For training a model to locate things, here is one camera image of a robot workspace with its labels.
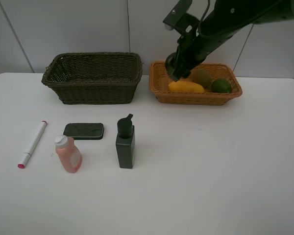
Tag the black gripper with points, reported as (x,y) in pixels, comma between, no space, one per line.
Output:
(192,50)

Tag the dark purple mangosteen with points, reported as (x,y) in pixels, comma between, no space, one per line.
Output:
(169,67)

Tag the brown kiwi fruit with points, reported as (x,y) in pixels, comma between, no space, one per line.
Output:
(202,77)

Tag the yellow mango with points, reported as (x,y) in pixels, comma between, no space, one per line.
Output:
(183,86)

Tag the green lime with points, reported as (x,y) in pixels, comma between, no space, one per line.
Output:
(221,86)

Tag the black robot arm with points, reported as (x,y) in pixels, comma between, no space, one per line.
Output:
(230,16)

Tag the orange wicker basket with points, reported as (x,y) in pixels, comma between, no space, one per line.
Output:
(159,81)

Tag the dark green pump bottle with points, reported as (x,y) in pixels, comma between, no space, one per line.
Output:
(125,142)

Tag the dark brown wicker basket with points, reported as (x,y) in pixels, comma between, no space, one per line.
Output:
(94,78)

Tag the dark green whiteboard eraser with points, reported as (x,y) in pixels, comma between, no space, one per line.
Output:
(84,131)

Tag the pink bottle white cap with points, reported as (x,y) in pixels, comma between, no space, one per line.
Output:
(69,155)

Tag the white marker pen red caps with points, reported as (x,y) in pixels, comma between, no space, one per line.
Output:
(32,145)

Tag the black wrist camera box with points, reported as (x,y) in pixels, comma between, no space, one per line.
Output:
(180,20)

